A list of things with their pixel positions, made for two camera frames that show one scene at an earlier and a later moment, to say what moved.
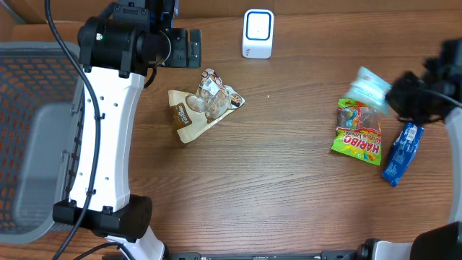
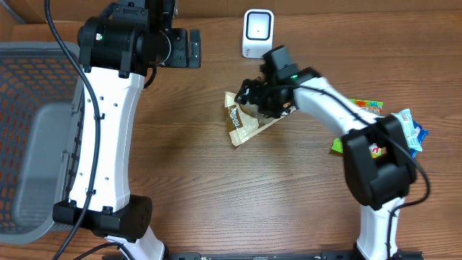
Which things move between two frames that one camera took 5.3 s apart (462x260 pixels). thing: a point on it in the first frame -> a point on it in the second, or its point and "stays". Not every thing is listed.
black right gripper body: x=408 y=97 -> x=260 y=95
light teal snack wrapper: x=370 y=89 -> x=411 y=133
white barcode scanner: x=258 y=33 stays
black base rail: x=331 y=255 stays
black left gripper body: x=179 y=48 stays
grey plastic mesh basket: x=42 y=136 stays
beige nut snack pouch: x=193 y=113 -> x=243 y=120
